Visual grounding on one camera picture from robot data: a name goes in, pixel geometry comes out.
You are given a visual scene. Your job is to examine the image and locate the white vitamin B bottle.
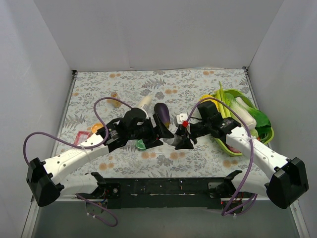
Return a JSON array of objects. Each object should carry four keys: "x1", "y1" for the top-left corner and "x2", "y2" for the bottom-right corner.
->
[{"x1": 163, "y1": 134, "x2": 182, "y2": 147}]

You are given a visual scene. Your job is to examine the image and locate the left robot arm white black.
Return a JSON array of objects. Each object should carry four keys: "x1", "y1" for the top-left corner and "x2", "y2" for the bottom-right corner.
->
[{"x1": 26, "y1": 108, "x2": 174, "y2": 207}]

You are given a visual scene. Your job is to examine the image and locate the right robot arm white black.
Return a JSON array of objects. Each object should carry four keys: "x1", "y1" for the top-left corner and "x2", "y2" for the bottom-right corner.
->
[{"x1": 172, "y1": 100, "x2": 309, "y2": 209}]

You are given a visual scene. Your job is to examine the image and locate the green round pill container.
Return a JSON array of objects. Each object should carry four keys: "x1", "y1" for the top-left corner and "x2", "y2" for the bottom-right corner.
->
[{"x1": 136, "y1": 139, "x2": 146, "y2": 151}]

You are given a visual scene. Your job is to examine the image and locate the purple eggplant toy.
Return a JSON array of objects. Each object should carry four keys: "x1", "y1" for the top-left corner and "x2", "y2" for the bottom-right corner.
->
[{"x1": 154, "y1": 103, "x2": 170, "y2": 128}]

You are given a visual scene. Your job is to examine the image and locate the white eggplant toy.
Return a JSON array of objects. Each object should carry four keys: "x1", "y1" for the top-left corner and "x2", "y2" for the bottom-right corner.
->
[{"x1": 138, "y1": 95, "x2": 152, "y2": 110}]

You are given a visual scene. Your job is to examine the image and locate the yellow napa cabbage toy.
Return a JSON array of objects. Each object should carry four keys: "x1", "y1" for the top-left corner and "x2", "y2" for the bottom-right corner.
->
[{"x1": 200, "y1": 94, "x2": 220, "y2": 112}]

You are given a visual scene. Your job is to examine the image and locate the green celery stalk toy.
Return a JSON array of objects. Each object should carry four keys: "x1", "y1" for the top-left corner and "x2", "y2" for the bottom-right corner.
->
[{"x1": 214, "y1": 81, "x2": 236, "y2": 119}]

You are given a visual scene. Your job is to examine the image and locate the amber pill bottle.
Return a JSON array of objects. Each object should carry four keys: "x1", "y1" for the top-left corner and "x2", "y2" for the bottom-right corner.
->
[{"x1": 109, "y1": 92, "x2": 122, "y2": 108}]

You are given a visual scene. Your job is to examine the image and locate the orange round pill container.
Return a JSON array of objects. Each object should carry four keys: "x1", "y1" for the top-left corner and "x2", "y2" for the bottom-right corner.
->
[{"x1": 91, "y1": 122, "x2": 103, "y2": 133}]

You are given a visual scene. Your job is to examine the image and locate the floral patterned table mat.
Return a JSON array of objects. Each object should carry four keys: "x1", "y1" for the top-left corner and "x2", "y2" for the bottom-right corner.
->
[{"x1": 47, "y1": 68, "x2": 275, "y2": 179}]

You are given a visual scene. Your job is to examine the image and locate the white daikon radish toy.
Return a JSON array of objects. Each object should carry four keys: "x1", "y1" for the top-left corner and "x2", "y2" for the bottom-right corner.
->
[{"x1": 234, "y1": 97, "x2": 257, "y2": 130}]

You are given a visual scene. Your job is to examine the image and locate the green plastic basket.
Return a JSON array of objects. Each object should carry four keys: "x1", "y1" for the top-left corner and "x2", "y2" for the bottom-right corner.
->
[{"x1": 212, "y1": 89, "x2": 274, "y2": 144}]

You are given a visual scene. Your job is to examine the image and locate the pink rectangular pill box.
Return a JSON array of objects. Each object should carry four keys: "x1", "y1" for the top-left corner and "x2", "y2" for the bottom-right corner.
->
[{"x1": 74, "y1": 131, "x2": 91, "y2": 145}]

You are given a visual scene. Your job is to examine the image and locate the green leafy vegetable toy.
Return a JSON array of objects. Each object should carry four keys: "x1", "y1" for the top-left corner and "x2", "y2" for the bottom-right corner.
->
[{"x1": 247, "y1": 107, "x2": 271, "y2": 135}]

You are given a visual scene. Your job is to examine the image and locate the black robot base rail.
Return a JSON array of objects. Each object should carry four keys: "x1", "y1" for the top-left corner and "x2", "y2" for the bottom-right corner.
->
[{"x1": 76, "y1": 177, "x2": 256, "y2": 210}]

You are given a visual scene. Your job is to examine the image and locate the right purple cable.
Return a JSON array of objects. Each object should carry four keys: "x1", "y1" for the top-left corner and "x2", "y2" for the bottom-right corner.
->
[{"x1": 186, "y1": 97, "x2": 258, "y2": 217}]

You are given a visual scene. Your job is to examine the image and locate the purple cable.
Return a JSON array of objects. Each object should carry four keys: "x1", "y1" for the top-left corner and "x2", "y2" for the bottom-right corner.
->
[
  {"x1": 186, "y1": 97, "x2": 258, "y2": 217},
  {"x1": 23, "y1": 97, "x2": 137, "y2": 228}
]

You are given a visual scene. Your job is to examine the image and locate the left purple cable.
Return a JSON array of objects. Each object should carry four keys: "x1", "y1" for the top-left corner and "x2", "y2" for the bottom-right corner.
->
[{"x1": 23, "y1": 97, "x2": 137, "y2": 228}]

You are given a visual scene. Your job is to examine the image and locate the aluminium frame rail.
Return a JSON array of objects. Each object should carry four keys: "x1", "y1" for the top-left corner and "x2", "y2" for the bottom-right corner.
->
[{"x1": 21, "y1": 195, "x2": 82, "y2": 238}]

